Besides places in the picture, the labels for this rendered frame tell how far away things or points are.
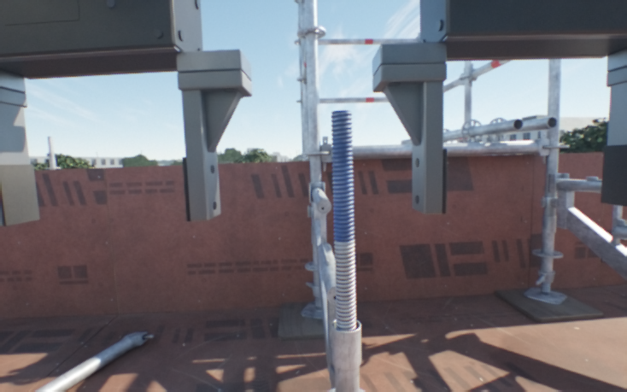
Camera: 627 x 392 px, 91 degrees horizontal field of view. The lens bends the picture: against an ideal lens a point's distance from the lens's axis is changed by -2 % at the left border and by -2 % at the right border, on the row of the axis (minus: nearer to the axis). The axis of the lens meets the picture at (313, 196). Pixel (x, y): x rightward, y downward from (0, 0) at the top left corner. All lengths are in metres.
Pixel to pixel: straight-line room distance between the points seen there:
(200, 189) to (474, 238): 1.63
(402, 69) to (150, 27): 0.15
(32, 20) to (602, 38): 0.33
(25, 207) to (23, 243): 1.70
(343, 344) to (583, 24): 0.57
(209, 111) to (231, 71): 0.03
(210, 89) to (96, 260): 1.64
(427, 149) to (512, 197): 1.64
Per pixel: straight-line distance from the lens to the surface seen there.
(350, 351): 0.66
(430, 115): 0.21
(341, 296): 0.62
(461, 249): 1.75
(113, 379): 1.36
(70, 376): 1.37
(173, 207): 1.60
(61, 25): 0.25
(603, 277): 2.27
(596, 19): 0.25
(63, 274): 1.92
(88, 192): 1.77
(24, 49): 0.26
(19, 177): 0.29
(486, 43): 0.23
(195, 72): 0.21
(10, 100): 0.30
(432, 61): 0.21
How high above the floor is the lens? 0.69
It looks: 6 degrees down
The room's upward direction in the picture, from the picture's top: 2 degrees counter-clockwise
